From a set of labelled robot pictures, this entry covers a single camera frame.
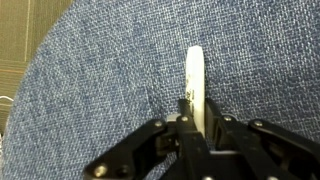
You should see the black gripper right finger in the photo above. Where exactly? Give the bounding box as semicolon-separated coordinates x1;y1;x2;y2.
205;98;320;180

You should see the white marker with blue cap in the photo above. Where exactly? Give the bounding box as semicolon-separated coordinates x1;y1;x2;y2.
185;45;205;135

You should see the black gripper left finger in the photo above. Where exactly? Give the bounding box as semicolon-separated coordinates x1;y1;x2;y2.
83;99;211;180

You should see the round blue fabric table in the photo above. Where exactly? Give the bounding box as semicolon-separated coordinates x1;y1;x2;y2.
1;0;320;180

